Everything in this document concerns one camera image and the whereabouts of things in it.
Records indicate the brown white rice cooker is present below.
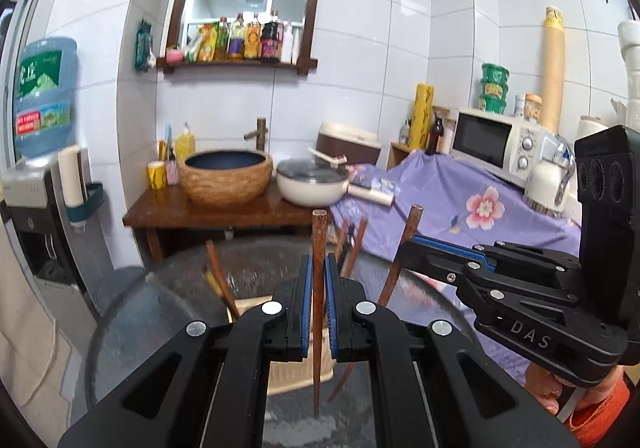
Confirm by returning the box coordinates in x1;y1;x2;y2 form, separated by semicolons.
316;121;382;166

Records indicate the person's right hand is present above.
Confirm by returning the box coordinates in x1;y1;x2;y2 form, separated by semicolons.
522;362;573;416

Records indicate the beige plastic utensil holder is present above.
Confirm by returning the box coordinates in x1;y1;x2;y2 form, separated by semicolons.
227;295;337;396

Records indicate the yellow foil roll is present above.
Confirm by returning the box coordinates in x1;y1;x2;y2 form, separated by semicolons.
409;83;434;151

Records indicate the wooden framed mirror shelf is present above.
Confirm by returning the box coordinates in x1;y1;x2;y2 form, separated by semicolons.
156;0;328;77

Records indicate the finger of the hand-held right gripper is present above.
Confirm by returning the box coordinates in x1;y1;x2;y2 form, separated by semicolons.
397;240;583;324
410;236;585;275

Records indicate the yellow snack packet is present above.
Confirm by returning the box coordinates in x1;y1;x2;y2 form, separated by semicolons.
196;23;219;62

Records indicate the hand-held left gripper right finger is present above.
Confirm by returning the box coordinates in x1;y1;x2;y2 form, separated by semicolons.
324;253;581;448

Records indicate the green hanging packet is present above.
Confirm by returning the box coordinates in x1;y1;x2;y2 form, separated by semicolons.
134;19;153;73

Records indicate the purple floral cloth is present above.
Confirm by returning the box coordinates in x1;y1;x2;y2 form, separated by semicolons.
330;150;586;386

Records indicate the bamboo-look faucet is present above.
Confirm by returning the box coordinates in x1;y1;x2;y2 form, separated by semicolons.
243;117;271;152

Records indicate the dark brown glass bottle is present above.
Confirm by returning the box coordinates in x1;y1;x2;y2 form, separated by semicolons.
426;112;445;155

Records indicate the white microwave oven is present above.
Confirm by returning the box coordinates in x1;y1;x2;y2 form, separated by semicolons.
451;108;553;189

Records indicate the yellow dish soap bottle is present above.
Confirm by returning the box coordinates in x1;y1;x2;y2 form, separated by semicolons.
173;122;196;164

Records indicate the white black water dispenser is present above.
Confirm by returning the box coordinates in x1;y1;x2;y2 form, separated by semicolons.
0;160;108;324

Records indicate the dark wooden washstand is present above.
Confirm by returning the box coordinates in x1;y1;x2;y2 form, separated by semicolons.
122;185;351;264

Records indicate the tall beige cardboard tube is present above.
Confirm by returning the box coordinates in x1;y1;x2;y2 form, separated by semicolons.
541;5;566;134

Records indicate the white pot with glass lid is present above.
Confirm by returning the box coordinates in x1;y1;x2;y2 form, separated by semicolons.
276;157;396;208

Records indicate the white paper roll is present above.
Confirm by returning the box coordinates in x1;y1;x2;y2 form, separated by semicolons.
577;115;610;139

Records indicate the purple label bottle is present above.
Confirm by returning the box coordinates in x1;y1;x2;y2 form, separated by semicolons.
227;13;247;60

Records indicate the brown woven-look basin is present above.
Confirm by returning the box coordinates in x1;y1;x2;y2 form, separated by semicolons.
177;149;274;207

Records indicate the white chrome kettle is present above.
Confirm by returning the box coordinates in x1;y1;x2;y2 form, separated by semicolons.
522;133;577;216

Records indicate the person's right forearm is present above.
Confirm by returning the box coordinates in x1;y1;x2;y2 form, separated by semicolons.
567;368;632;435

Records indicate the light wooden rack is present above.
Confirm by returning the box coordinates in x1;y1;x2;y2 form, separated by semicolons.
387;105;458;171

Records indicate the white teal cup dispenser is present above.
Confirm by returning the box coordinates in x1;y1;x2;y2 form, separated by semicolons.
57;144;105;229

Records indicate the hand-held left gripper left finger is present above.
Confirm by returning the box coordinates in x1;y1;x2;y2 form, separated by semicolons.
57;255;315;448

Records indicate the blue water jug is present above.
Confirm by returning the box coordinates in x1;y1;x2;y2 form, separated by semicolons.
14;37;78;160

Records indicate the yellow cup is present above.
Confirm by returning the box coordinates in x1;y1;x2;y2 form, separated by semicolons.
146;161;167;190

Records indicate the yellow label bottle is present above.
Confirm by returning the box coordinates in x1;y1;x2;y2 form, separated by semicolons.
245;13;262;60

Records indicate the dark sauce bottle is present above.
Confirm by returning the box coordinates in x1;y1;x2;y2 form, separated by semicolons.
260;10;282;63

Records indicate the yellow oil bottle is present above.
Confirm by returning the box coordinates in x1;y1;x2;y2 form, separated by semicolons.
216;17;231;61

